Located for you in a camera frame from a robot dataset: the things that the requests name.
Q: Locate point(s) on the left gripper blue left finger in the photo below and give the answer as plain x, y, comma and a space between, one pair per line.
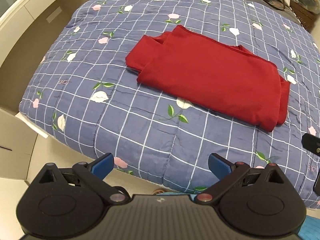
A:
91, 176

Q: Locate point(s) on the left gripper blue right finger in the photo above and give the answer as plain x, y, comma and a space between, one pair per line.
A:
230, 175

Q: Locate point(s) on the red long sleeve sweater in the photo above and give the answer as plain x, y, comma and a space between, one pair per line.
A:
227, 79

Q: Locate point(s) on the light blue cloth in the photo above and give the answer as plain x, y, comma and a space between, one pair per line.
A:
310, 229

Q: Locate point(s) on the blue checked floral quilt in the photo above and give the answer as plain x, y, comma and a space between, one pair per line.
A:
83, 94

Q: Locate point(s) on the dark wooden nightstand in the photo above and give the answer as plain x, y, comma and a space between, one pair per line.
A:
306, 17

